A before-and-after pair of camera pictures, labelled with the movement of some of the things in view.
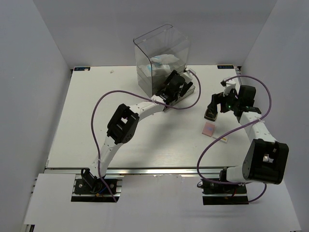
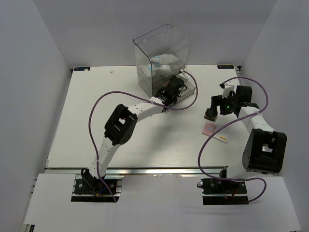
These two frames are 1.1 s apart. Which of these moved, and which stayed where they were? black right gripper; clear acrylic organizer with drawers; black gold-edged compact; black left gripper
Moved: black left gripper
Stayed: black right gripper; black gold-edged compact; clear acrylic organizer with drawers
